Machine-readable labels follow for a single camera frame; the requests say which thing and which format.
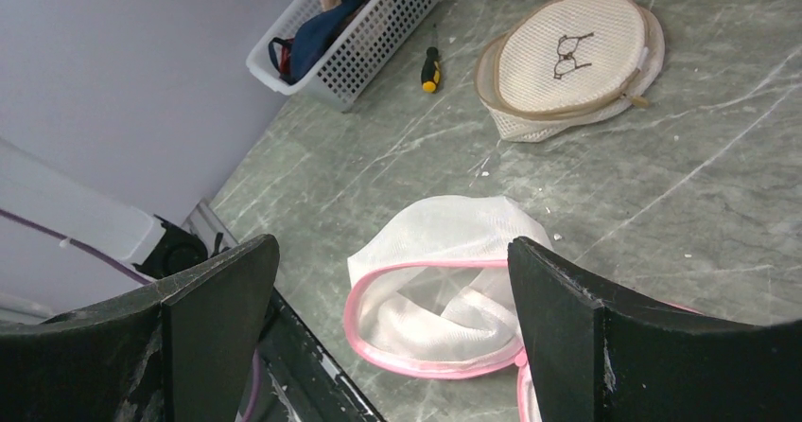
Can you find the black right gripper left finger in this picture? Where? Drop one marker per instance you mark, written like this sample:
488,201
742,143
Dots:
103,362

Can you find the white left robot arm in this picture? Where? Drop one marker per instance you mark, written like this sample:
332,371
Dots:
142,246

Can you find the white mesh bag red zipper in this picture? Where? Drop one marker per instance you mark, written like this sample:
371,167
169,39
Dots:
431,295

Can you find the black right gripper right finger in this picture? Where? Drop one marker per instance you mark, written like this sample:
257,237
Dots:
599,351

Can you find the red bra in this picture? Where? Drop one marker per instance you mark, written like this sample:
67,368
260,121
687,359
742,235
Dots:
284,59

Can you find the white plastic basket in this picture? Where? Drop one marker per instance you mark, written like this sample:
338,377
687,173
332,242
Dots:
354,58

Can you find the small yellow black screwdriver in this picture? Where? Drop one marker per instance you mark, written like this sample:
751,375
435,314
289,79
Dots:
430,75

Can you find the beige mesh laundry bag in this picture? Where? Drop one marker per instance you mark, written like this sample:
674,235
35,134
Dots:
570,63

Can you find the navy blue bra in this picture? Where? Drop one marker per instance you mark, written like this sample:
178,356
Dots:
314,37

